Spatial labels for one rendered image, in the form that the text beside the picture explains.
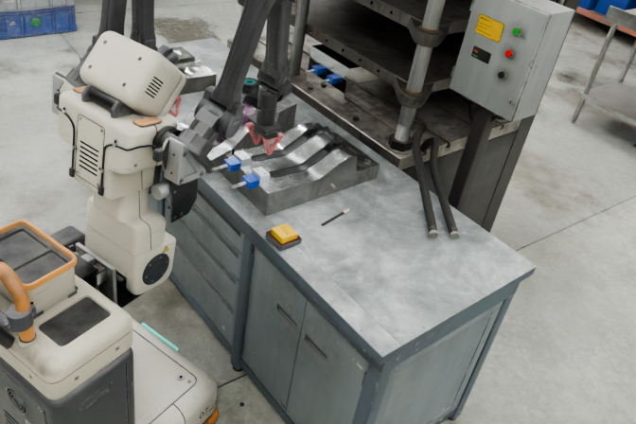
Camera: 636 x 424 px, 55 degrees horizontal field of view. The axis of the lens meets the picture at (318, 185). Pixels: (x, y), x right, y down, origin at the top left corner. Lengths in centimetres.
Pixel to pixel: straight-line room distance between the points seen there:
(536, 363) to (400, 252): 120
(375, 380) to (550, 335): 150
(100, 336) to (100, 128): 50
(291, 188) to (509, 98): 84
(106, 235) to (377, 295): 79
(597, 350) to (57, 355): 240
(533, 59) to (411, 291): 91
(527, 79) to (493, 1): 29
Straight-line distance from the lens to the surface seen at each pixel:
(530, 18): 222
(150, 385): 217
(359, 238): 196
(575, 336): 321
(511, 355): 296
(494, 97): 233
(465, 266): 198
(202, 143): 152
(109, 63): 161
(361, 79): 281
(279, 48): 167
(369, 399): 185
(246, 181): 196
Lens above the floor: 199
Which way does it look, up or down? 33 degrees down
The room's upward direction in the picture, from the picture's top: 10 degrees clockwise
